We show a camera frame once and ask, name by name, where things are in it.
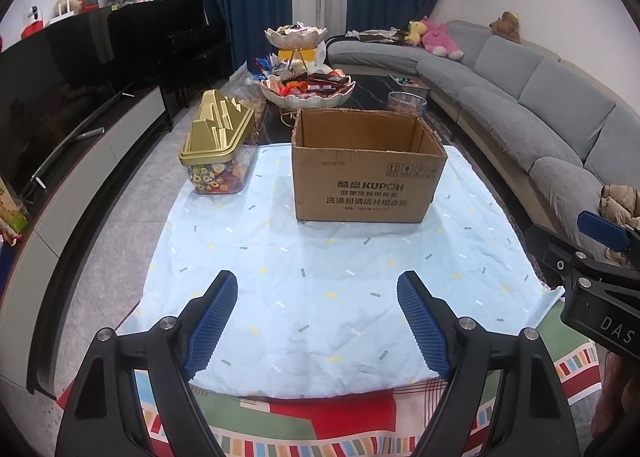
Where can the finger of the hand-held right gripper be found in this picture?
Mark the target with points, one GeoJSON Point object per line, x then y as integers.
{"type": "Point", "coordinates": [555, 257]}
{"type": "Point", "coordinates": [605, 234]}

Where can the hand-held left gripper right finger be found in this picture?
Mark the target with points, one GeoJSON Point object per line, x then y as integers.
{"type": "Point", "coordinates": [425, 327]}

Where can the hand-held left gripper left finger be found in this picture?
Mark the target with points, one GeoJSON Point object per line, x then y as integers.
{"type": "Point", "coordinates": [210, 322]}

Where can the brown cardboard box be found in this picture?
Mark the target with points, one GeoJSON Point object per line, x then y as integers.
{"type": "Point", "coordinates": [360, 187]}

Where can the heap of wrapped snacks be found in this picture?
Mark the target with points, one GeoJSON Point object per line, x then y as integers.
{"type": "Point", "coordinates": [310, 82]}
{"type": "Point", "coordinates": [292, 29]}

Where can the person's right hand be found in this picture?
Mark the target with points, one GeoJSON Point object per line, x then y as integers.
{"type": "Point", "coordinates": [620, 387]}

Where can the beige puffer jacket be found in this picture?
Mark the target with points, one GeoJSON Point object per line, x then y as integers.
{"type": "Point", "coordinates": [620, 204]}

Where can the light blue speckled cloth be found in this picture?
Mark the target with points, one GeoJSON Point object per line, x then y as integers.
{"type": "Point", "coordinates": [350, 262]}

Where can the colourful patterned blanket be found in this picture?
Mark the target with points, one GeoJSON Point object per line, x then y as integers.
{"type": "Point", "coordinates": [325, 427]}

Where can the grey sectional sofa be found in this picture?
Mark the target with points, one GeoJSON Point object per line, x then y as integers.
{"type": "Point", "coordinates": [550, 87]}

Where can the gold-lidded clear candy jar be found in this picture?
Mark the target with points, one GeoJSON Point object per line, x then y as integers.
{"type": "Point", "coordinates": [215, 137]}

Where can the grey television cabinet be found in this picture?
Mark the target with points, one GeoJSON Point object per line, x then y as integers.
{"type": "Point", "coordinates": [90, 177]}

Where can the clear jar of nuts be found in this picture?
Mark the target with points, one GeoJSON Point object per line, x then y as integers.
{"type": "Point", "coordinates": [407, 104]}

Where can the yellow-green snack box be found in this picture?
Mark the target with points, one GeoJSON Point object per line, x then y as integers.
{"type": "Point", "coordinates": [12, 209]}

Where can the clear plastic bag of nuts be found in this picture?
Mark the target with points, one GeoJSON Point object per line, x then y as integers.
{"type": "Point", "coordinates": [247, 97]}

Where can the brown plush toy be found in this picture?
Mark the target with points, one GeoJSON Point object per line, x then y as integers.
{"type": "Point", "coordinates": [505, 27]}

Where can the tiered white snack bowl stand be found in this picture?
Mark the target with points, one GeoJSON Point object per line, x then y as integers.
{"type": "Point", "coordinates": [305, 101]}

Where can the pink plush toy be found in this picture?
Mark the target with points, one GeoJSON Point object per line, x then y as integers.
{"type": "Point", "coordinates": [440, 37]}

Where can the yellow plush toy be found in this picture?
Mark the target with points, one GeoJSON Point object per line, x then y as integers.
{"type": "Point", "coordinates": [414, 32]}

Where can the yellow tissue box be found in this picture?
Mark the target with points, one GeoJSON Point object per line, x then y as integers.
{"type": "Point", "coordinates": [310, 56]}

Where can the large black television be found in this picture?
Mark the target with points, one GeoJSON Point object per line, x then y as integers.
{"type": "Point", "coordinates": [50, 87]}

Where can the pile of clothes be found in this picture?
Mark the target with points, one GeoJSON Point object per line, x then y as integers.
{"type": "Point", "coordinates": [375, 34]}

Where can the black upright piano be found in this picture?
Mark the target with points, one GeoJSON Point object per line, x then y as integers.
{"type": "Point", "coordinates": [165, 37]}

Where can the red gift box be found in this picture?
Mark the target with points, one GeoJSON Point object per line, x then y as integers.
{"type": "Point", "coordinates": [32, 30]}

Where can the white security camera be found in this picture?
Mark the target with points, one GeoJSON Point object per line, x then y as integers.
{"type": "Point", "coordinates": [35, 13]}

